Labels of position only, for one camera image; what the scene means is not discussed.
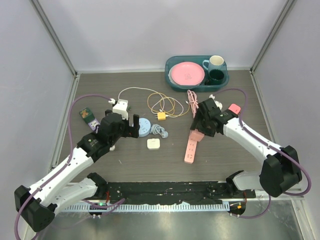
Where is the pink cube socket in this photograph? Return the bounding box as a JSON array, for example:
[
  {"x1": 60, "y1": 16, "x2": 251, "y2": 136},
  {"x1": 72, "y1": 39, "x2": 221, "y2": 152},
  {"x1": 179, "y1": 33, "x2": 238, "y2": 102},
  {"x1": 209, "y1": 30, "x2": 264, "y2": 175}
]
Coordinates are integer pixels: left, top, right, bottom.
[{"x1": 189, "y1": 129, "x2": 205, "y2": 142}]

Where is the white square charger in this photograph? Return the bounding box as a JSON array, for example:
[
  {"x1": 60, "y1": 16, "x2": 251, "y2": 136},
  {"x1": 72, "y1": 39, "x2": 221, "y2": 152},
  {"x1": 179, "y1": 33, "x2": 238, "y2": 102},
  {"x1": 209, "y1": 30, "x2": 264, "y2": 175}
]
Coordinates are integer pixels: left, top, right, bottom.
[{"x1": 146, "y1": 138, "x2": 161, "y2": 150}]

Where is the pink plate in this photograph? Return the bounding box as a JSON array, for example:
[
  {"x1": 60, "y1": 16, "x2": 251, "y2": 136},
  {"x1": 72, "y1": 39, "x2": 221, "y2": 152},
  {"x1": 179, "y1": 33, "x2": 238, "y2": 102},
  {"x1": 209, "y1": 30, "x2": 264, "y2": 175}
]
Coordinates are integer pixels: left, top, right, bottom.
[{"x1": 169, "y1": 61, "x2": 205, "y2": 86}]

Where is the dark green cube socket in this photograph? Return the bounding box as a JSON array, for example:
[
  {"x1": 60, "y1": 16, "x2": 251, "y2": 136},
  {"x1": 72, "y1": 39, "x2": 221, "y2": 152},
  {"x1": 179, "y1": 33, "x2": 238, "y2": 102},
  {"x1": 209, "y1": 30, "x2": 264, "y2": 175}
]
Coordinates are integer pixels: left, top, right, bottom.
[{"x1": 79, "y1": 107, "x2": 95, "y2": 124}]

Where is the slotted cable duct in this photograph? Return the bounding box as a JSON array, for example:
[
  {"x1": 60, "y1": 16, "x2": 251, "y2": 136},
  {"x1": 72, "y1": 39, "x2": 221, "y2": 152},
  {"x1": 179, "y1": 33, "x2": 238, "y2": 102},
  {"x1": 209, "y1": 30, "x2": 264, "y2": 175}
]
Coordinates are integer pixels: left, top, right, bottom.
[{"x1": 62, "y1": 201, "x2": 230, "y2": 213}]

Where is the white charger cable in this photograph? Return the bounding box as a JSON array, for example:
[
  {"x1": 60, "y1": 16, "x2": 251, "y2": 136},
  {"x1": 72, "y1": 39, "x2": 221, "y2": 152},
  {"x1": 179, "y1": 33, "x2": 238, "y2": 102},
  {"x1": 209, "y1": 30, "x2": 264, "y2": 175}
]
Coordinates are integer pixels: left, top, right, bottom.
[{"x1": 117, "y1": 86, "x2": 185, "y2": 117}]

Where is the dark green mug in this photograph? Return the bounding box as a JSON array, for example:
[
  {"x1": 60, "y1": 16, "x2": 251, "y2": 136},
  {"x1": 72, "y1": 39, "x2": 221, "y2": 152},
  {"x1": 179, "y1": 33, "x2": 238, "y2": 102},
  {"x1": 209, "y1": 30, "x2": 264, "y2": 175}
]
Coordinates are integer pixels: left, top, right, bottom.
[{"x1": 208, "y1": 69, "x2": 225, "y2": 85}]

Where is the light blue mug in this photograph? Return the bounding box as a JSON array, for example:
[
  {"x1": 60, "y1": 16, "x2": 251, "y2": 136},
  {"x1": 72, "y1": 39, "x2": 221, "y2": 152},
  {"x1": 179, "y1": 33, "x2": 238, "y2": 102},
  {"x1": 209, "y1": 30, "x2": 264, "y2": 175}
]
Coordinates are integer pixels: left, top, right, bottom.
[{"x1": 202, "y1": 55, "x2": 225, "y2": 72}]

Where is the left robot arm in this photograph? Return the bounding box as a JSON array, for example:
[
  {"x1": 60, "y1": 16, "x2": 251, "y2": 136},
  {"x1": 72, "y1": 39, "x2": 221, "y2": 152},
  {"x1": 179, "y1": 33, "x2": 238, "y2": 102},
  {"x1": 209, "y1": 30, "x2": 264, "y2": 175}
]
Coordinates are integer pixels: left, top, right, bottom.
[{"x1": 14, "y1": 110, "x2": 140, "y2": 233}]

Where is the blue coiled cord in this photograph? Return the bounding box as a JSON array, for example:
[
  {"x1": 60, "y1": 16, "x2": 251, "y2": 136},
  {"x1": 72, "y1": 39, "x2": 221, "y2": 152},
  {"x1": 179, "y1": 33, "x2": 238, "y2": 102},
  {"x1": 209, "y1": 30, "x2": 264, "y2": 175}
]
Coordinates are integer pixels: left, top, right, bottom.
[{"x1": 149, "y1": 123, "x2": 169, "y2": 139}]

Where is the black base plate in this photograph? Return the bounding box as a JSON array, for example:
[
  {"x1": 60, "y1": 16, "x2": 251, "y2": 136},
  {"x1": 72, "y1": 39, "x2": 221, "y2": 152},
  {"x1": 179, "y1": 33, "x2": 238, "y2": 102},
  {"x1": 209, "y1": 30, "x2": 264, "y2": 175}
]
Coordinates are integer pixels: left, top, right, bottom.
[{"x1": 101, "y1": 181, "x2": 256, "y2": 205}]

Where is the purple power strip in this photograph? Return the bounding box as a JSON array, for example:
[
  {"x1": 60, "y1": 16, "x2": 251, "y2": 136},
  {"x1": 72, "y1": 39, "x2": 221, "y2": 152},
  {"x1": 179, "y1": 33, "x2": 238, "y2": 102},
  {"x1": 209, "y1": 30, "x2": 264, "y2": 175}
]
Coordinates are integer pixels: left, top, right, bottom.
[{"x1": 88, "y1": 118, "x2": 100, "y2": 133}]

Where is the pink power strip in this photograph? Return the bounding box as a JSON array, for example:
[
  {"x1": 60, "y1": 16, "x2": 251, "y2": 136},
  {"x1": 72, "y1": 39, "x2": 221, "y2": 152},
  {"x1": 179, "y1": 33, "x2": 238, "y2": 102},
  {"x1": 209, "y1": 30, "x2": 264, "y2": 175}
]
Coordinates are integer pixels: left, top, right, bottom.
[{"x1": 184, "y1": 139, "x2": 198, "y2": 164}]

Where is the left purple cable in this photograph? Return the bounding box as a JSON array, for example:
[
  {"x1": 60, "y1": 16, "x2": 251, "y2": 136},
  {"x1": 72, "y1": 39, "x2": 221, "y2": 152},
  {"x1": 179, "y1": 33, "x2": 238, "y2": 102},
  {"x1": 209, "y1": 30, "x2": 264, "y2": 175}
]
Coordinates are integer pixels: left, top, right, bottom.
[{"x1": 13, "y1": 93, "x2": 126, "y2": 240}]

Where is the round blue power strip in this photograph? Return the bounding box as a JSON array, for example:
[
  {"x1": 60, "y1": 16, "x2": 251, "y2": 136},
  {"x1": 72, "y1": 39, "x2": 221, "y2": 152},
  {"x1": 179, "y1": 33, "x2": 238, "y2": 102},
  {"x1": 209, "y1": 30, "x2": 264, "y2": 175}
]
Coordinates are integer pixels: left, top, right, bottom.
[{"x1": 138, "y1": 118, "x2": 152, "y2": 138}]

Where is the teal plastic bin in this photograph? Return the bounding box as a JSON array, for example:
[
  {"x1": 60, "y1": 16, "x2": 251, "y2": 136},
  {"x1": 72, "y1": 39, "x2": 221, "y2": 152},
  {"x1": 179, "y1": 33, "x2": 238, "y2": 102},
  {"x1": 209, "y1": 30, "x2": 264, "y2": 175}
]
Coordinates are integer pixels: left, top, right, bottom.
[{"x1": 164, "y1": 55, "x2": 230, "y2": 92}]

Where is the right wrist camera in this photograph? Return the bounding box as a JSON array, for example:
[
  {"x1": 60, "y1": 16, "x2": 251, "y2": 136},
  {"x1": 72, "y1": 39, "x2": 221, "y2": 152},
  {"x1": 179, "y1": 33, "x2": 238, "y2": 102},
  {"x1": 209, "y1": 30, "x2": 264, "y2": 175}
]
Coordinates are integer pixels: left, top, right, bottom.
[{"x1": 209, "y1": 94, "x2": 223, "y2": 110}]

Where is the pink cord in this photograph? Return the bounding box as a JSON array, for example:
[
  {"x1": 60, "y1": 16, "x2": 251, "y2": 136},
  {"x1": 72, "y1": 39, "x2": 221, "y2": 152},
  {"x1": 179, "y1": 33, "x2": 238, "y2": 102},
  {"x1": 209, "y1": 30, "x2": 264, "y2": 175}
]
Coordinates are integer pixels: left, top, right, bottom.
[{"x1": 186, "y1": 89, "x2": 242, "y2": 118}]

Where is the yellow cable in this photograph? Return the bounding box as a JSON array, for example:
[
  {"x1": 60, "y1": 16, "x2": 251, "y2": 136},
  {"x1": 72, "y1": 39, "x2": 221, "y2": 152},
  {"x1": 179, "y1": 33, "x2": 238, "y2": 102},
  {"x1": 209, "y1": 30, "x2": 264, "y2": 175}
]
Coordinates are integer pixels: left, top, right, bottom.
[{"x1": 146, "y1": 92, "x2": 191, "y2": 118}]

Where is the yellow charger plug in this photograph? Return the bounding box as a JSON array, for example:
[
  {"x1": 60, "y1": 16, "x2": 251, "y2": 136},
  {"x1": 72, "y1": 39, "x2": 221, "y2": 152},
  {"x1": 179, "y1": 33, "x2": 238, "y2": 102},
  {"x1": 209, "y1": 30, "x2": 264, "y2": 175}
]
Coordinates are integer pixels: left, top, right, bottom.
[{"x1": 155, "y1": 112, "x2": 168, "y2": 121}]

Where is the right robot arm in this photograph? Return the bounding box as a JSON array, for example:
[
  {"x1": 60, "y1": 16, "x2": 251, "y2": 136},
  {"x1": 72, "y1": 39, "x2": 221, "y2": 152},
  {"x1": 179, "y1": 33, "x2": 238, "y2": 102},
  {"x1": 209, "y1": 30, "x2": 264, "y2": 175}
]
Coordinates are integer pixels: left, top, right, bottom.
[{"x1": 190, "y1": 98, "x2": 302, "y2": 198}]

